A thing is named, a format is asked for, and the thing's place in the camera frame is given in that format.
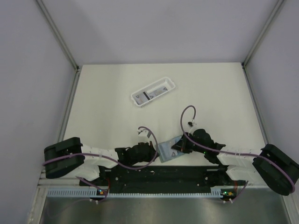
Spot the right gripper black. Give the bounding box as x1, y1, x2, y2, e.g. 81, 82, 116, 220
171, 132, 206, 154

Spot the green card holder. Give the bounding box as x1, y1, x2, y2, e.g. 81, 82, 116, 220
158, 136, 183, 163

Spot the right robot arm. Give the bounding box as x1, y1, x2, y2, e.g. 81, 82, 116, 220
171, 129, 299, 196

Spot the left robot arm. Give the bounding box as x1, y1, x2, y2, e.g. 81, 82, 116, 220
43, 137, 159, 185

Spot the card in basket left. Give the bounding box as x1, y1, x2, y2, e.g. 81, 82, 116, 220
134, 92, 150, 105

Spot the card in basket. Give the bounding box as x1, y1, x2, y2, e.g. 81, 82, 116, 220
134, 92, 150, 105
149, 86, 168, 99

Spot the card in basket right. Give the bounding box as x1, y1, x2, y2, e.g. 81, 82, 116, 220
149, 86, 168, 99

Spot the white plastic basket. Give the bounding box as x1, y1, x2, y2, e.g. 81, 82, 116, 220
130, 77, 176, 108

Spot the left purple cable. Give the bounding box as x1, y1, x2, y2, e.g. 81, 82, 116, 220
43, 126, 158, 203

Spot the purple cable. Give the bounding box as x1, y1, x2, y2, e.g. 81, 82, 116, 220
181, 106, 296, 201
43, 126, 158, 203

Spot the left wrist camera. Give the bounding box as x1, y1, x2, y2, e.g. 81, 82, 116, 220
137, 128, 151, 141

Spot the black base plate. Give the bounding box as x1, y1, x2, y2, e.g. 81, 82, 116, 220
90, 166, 235, 193

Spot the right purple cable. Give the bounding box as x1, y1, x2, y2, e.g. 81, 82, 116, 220
181, 106, 296, 201

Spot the white cable duct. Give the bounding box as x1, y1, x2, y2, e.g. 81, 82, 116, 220
47, 188, 234, 198

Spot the right aluminium frame post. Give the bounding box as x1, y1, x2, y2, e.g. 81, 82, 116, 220
242, 0, 286, 69

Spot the aluminium frame post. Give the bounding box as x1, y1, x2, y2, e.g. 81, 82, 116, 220
242, 0, 286, 69
34, 0, 79, 71

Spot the left aluminium frame post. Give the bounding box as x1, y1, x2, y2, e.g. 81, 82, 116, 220
34, 0, 79, 71

